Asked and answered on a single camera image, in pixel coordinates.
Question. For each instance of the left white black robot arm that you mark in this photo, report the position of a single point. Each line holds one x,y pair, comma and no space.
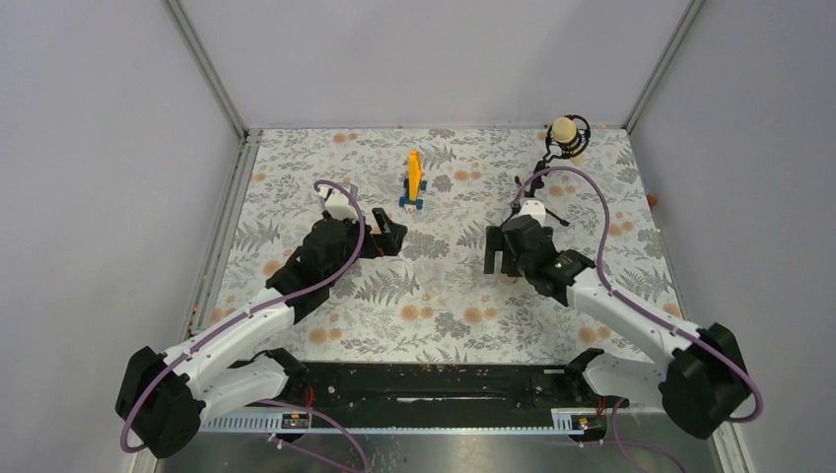
165,398

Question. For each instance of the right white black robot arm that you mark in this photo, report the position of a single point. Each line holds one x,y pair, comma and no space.
696,375

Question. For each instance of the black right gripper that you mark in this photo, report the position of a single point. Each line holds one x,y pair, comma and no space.
497,241

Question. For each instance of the cream foam studio microphone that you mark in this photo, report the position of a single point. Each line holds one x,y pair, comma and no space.
567,138

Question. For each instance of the blue yellow toy block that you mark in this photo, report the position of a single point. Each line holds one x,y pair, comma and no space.
414,183

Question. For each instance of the white slotted cable duct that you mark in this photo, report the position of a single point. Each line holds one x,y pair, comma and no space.
489,422

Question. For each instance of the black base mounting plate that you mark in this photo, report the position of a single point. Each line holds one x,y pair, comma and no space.
376,388

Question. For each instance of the floral patterned table mat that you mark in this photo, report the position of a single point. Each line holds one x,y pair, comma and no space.
377,312

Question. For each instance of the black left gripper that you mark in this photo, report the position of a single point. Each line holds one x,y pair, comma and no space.
383,243

